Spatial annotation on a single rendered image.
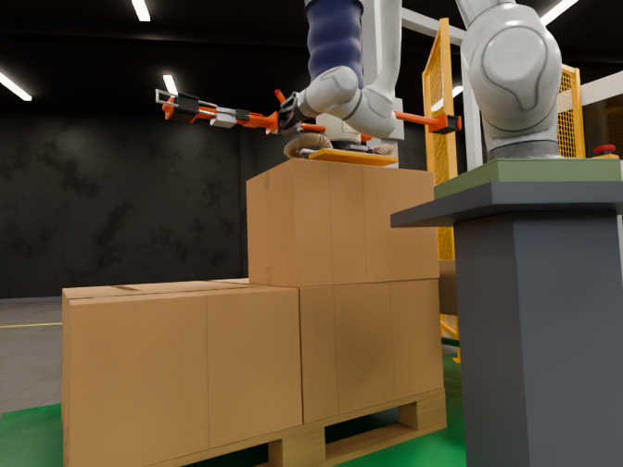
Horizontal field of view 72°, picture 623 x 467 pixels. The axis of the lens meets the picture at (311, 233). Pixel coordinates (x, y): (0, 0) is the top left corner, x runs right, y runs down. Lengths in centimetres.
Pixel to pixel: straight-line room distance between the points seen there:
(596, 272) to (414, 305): 68
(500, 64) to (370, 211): 73
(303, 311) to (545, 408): 66
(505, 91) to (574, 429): 69
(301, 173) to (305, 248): 23
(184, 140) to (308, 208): 877
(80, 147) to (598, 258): 1000
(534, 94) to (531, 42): 9
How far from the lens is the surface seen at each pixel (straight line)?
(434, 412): 171
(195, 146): 996
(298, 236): 130
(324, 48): 172
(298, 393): 134
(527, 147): 109
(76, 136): 1052
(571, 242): 105
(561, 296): 103
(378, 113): 132
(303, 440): 139
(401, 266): 153
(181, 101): 138
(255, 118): 150
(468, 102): 548
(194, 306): 117
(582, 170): 107
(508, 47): 90
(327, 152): 146
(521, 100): 92
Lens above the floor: 62
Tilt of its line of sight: 4 degrees up
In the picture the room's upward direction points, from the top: 2 degrees counter-clockwise
